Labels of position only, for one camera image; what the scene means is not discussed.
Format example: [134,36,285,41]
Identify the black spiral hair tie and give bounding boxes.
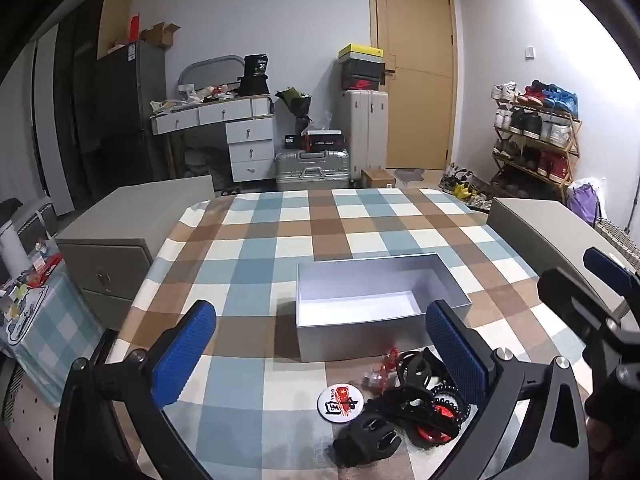
[400,382,472,448]

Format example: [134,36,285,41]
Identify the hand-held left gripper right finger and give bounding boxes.
[425,300,591,480]

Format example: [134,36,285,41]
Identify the flat cardboard sheet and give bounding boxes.
[97,0,133,58]

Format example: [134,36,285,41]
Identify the pile of loose shoes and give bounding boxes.
[439,162,493,208]

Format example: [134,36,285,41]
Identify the pile of desk clutter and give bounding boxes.
[150,82,241,111]

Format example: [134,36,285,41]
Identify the black wrapped bouquet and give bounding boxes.
[275,87,313,136]

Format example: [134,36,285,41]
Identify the red and black hair accessory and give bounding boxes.
[417,397,458,443]

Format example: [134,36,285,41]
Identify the yellow shoe box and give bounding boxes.
[338,44,385,61]

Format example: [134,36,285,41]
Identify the brown cardboard box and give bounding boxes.
[361,168,397,190]

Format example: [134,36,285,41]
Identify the white dressing desk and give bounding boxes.
[150,95,277,183]

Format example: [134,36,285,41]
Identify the woven basket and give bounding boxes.
[595,217,640,266]

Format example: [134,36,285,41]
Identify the dark refrigerator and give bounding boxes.
[75,40,168,181]

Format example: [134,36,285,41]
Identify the white upright suitcase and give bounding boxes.
[340,90,390,181]

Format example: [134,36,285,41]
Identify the small open cardboard box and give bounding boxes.
[141,22,181,50]

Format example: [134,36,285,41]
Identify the wooden door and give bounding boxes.
[367,0,458,171]

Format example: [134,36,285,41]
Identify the black and red long box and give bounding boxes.
[300,130,346,152]

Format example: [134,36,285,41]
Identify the small red hair clip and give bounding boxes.
[362,347,401,391]

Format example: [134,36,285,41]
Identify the purple bag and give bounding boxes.
[567,177,607,228]

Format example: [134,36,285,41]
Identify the blue checked cloth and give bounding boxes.
[0,260,108,406]

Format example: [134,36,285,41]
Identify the red and black shoe box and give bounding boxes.
[342,75,386,92]

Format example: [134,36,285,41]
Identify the tall black box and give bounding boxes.
[237,54,271,97]

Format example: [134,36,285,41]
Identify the rows of shoes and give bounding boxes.
[491,80,580,183]

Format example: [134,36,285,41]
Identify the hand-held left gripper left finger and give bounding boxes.
[54,300,218,480]

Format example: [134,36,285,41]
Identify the black hair claw clip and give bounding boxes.
[395,349,441,391]
[332,412,402,466]

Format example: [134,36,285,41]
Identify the silver cardboard box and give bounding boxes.
[296,252,472,363]

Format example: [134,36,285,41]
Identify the arched mirror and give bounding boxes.
[177,54,246,98]

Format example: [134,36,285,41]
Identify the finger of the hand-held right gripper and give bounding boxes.
[537,267,627,342]
[584,247,640,302]

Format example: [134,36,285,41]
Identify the silver suitcase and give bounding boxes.
[274,149,351,192]

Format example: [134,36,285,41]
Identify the round white badge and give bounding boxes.
[317,384,364,423]

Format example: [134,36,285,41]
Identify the white appliance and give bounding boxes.
[0,232,32,281]

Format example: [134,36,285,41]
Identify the grey bedside cabinet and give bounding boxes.
[56,176,216,331]
[486,197,640,286]

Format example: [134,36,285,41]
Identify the wooden shoe rack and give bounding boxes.
[490,100,583,203]

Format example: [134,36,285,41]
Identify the checked tablecloth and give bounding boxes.
[107,187,601,480]

